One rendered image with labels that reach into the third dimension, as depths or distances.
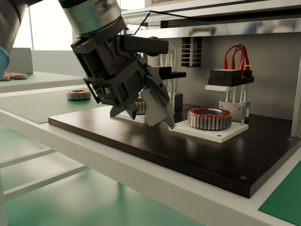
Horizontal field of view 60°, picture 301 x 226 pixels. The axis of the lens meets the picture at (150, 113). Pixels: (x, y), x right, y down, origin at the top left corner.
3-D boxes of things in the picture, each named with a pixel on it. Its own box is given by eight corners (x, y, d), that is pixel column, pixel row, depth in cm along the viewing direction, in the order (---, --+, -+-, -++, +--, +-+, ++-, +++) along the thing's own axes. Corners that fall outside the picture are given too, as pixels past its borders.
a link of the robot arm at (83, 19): (89, -10, 41) (124, -20, 35) (102, 18, 43) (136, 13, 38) (52, 11, 37) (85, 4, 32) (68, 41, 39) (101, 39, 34)
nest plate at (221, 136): (221, 143, 58) (221, 137, 58) (168, 130, 68) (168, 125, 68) (248, 128, 69) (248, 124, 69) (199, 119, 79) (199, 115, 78)
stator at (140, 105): (146, 117, 76) (146, 104, 76) (117, 112, 83) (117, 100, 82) (166, 110, 85) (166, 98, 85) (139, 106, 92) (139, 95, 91)
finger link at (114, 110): (108, 127, 53) (101, 96, 46) (126, 108, 56) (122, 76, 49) (120, 134, 52) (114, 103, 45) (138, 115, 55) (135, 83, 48)
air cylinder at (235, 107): (241, 123, 75) (243, 104, 73) (217, 118, 79) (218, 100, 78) (248, 119, 78) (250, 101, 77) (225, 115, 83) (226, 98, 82)
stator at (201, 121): (217, 134, 60) (218, 118, 60) (178, 125, 68) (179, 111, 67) (238, 124, 68) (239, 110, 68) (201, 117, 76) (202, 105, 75)
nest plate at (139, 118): (143, 123, 74) (143, 119, 74) (109, 115, 84) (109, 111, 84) (174, 114, 85) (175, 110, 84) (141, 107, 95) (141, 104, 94)
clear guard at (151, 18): (134, 35, 59) (133, 6, 58) (75, 38, 75) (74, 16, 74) (208, 39, 83) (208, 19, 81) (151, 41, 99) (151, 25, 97)
